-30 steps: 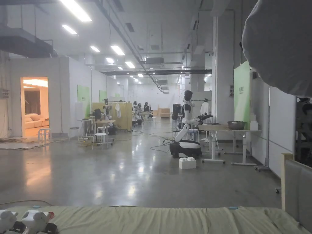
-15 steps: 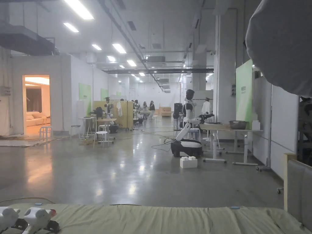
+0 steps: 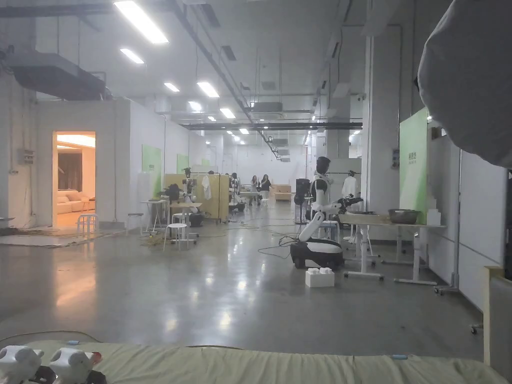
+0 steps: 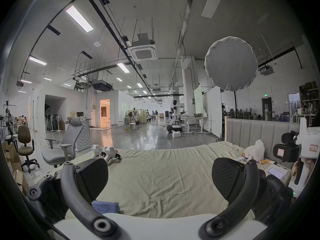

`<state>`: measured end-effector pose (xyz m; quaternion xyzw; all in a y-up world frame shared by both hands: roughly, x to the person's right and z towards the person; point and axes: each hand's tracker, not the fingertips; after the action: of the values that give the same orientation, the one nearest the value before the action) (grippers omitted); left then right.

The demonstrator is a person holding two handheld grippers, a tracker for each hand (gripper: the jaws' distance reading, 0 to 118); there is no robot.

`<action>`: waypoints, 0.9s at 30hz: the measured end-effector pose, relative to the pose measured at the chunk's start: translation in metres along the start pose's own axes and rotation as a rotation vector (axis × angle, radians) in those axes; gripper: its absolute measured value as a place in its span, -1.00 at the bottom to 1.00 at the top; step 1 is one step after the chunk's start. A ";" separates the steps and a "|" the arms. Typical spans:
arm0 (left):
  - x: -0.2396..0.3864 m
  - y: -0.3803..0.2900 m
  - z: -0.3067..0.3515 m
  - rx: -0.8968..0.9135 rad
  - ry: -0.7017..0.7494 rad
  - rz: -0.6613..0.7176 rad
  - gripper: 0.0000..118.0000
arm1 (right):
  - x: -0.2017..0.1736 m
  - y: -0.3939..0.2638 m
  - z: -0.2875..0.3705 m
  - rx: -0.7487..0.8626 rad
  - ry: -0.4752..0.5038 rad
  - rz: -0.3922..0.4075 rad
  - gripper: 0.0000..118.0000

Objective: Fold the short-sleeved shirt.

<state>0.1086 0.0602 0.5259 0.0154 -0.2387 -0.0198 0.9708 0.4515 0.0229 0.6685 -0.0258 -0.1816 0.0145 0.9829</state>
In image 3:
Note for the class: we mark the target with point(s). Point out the grey wall electrical box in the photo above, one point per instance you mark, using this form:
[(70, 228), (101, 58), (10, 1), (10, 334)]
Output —
[(26, 156)]

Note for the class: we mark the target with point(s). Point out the bed with pale green sheet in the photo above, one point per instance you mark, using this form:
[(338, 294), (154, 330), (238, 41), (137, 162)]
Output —
[(248, 366)]

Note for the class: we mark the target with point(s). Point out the white hanging garment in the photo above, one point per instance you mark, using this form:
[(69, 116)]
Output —
[(349, 187)]

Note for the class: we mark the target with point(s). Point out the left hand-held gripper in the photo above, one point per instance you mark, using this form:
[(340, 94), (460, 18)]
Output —
[(18, 362)]

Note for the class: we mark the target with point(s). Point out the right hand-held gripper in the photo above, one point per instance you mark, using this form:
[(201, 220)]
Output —
[(72, 362)]

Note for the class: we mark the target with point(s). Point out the white sofa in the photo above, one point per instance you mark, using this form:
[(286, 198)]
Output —
[(70, 202)]

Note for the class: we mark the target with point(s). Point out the light wooden cabinet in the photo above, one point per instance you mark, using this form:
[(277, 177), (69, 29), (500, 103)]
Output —
[(283, 192)]

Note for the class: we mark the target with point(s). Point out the white humanoid robot, wheeled base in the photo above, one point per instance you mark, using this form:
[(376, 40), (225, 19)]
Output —
[(320, 200)]

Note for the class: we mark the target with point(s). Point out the white foam block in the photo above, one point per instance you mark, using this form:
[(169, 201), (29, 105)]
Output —
[(319, 278)]

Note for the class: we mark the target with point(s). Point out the black and white robot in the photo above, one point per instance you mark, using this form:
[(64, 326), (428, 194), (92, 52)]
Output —
[(188, 188)]

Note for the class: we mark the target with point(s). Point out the large grey fabric cover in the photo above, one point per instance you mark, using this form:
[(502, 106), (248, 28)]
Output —
[(472, 72)]

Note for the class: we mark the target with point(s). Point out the wood-framed grey headboard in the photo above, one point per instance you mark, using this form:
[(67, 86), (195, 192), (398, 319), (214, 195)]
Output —
[(500, 320)]

